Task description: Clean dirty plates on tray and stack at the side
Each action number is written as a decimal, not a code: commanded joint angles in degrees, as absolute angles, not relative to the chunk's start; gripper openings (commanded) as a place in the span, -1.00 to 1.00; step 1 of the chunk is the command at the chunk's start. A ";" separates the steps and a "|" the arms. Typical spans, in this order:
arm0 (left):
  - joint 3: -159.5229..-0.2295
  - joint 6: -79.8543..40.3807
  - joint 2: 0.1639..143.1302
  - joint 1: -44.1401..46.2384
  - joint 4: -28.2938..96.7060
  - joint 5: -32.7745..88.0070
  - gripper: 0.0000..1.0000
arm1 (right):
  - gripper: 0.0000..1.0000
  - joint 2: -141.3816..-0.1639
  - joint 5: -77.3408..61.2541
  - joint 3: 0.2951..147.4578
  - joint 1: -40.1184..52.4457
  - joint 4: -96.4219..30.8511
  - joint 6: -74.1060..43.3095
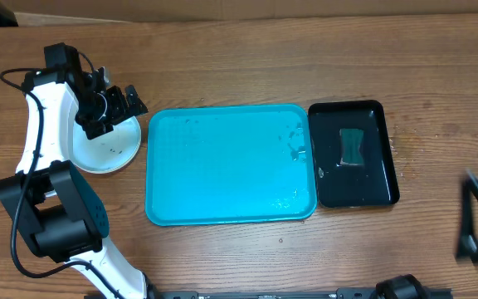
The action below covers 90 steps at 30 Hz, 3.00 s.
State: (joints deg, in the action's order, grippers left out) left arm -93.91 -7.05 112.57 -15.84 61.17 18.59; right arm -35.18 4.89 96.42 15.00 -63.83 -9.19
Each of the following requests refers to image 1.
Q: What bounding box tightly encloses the green scrubbing sponge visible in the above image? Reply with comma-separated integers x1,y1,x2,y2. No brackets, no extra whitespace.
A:
339,128,364,166

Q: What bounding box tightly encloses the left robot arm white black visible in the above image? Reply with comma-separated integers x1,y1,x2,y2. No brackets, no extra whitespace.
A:
0,65,154,298

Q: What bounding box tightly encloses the teal plastic tray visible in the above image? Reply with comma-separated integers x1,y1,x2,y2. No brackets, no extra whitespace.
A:
145,104,317,227

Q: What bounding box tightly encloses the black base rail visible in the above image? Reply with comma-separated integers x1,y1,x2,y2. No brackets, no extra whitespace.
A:
157,287,377,299

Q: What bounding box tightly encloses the black plastic tray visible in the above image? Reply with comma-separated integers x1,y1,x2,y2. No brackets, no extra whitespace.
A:
308,100,400,208

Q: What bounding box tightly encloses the light blue plate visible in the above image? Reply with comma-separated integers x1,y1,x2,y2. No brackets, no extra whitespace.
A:
70,116,141,174

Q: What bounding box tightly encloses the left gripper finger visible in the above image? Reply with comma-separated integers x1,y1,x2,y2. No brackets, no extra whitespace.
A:
125,85,149,116
110,93,128,123

